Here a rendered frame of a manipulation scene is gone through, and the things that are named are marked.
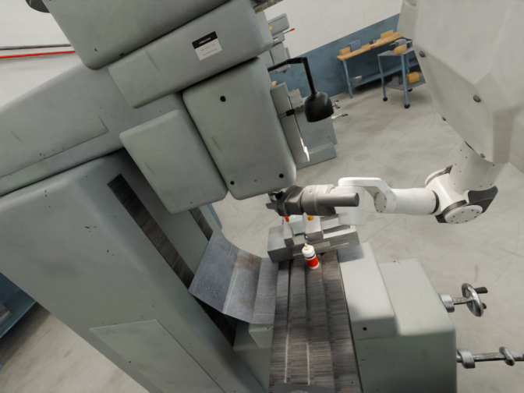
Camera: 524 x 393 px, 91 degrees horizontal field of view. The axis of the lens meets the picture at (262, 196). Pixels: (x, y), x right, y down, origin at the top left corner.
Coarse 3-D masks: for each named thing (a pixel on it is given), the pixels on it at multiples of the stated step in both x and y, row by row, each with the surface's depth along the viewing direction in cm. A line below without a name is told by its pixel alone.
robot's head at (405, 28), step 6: (408, 0) 38; (414, 0) 37; (402, 6) 38; (408, 6) 37; (414, 6) 37; (402, 12) 39; (408, 12) 38; (414, 12) 37; (402, 18) 39; (408, 18) 38; (414, 18) 38; (402, 24) 40; (408, 24) 39; (402, 30) 40; (408, 30) 39; (402, 36) 41; (408, 36) 40
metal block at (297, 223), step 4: (292, 216) 102; (296, 216) 101; (300, 216) 100; (292, 220) 100; (296, 220) 99; (300, 220) 98; (292, 224) 99; (296, 224) 99; (300, 224) 99; (304, 224) 100; (292, 228) 100; (296, 228) 100; (300, 228) 100; (304, 228) 100; (296, 232) 101; (300, 232) 101
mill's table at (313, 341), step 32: (320, 256) 100; (288, 288) 92; (320, 288) 87; (288, 320) 82; (320, 320) 77; (288, 352) 74; (320, 352) 70; (352, 352) 67; (320, 384) 63; (352, 384) 61
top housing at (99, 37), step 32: (64, 0) 48; (96, 0) 47; (128, 0) 47; (160, 0) 46; (192, 0) 45; (224, 0) 46; (256, 0) 57; (64, 32) 51; (96, 32) 50; (128, 32) 49; (160, 32) 49; (96, 64) 54
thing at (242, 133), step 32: (256, 64) 57; (192, 96) 57; (224, 96) 56; (256, 96) 56; (224, 128) 60; (256, 128) 59; (224, 160) 65; (256, 160) 64; (288, 160) 64; (256, 192) 69
